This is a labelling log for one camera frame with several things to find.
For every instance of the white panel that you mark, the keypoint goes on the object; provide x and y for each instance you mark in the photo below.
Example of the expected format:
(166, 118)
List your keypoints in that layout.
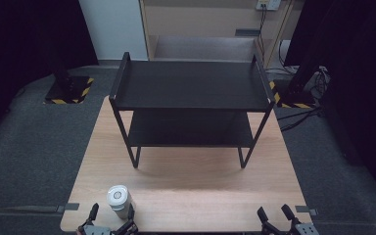
(114, 27)

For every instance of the light wooden cabinet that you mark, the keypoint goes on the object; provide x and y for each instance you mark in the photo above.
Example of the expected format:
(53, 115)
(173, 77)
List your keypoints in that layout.
(205, 29)

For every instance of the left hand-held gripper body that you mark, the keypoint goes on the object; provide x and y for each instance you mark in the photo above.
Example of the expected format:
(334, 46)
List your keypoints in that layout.
(96, 230)

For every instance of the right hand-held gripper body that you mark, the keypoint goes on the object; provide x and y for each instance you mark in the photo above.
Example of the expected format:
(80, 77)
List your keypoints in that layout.
(305, 229)

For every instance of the black two-tier shelf rack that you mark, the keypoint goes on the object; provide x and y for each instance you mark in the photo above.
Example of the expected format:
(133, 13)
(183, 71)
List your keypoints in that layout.
(189, 84)

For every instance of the black curtain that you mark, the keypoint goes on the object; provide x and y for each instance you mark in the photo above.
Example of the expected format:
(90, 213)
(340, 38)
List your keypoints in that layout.
(23, 49)
(359, 81)

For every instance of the white power strip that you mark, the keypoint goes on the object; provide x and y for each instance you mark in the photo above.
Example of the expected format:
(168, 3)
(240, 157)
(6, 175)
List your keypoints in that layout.
(269, 4)

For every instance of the grey tape piece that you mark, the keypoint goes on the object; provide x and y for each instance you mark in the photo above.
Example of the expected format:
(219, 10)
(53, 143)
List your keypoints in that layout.
(71, 206)
(305, 210)

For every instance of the black stand with striped base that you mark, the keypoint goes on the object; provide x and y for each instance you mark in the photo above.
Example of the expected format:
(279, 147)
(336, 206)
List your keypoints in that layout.
(298, 94)
(68, 88)

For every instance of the white cup with lid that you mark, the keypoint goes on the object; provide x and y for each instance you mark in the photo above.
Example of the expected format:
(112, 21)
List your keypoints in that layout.
(117, 196)

